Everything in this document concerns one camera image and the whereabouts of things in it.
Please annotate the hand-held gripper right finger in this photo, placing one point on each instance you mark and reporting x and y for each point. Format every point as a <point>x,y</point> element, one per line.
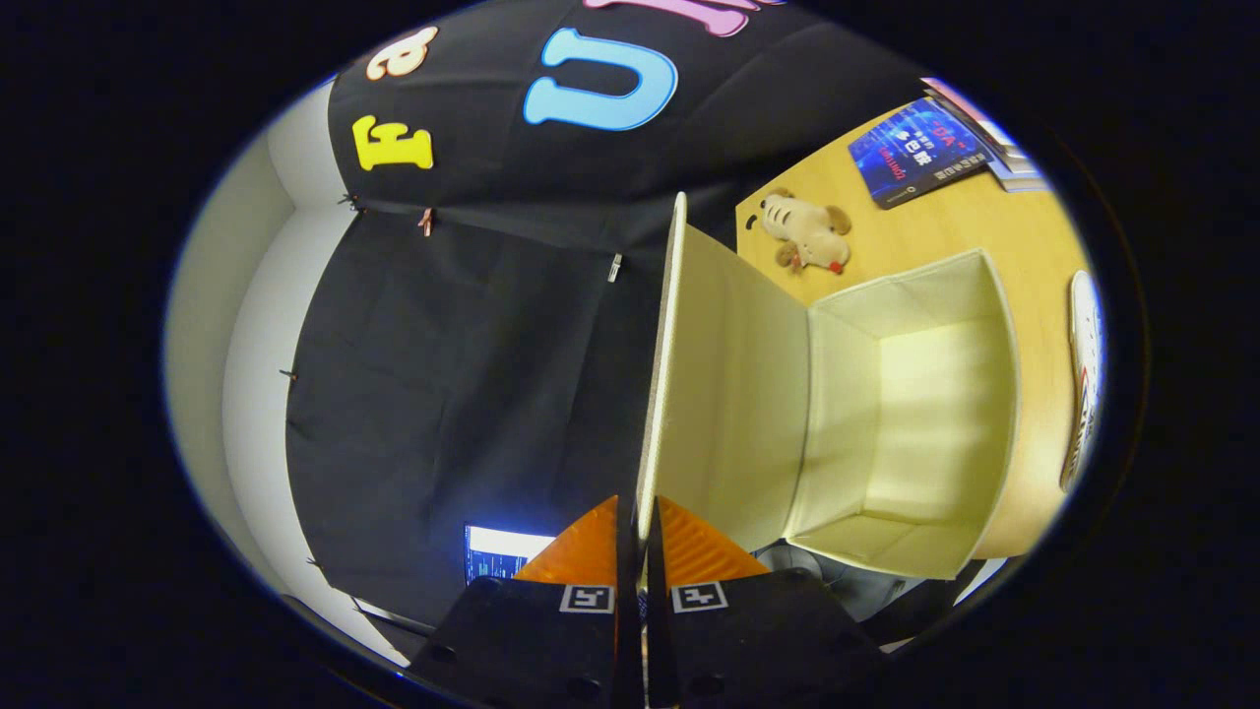
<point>658,640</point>

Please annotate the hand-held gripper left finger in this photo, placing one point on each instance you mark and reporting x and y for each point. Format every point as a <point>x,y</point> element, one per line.
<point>628,640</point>

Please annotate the beige fabric storage box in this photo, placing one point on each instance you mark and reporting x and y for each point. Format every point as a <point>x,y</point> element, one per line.
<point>738,394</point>

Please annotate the white shoe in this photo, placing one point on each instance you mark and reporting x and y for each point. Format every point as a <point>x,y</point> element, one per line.
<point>1083,374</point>

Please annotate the computer monitor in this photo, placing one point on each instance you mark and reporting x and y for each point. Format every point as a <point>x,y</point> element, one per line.
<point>502,553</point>

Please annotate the black backdrop cloth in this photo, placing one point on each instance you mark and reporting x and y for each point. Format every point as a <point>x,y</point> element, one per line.
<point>472,374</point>

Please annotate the silver clip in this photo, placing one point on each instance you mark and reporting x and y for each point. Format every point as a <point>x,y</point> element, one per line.
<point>614,268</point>

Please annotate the brown plush dog toy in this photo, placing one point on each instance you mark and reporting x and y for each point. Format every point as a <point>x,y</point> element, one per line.
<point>807,234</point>

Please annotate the copper clip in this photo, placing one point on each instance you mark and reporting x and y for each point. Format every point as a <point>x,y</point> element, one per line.
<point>425,222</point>

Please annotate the dark blue book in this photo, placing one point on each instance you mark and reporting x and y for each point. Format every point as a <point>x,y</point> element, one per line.
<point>915,153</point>

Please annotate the light blue book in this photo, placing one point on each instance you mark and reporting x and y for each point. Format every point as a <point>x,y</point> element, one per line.
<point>1019,172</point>

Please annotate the pink cover book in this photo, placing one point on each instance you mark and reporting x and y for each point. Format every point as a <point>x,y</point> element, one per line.
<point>970,108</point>

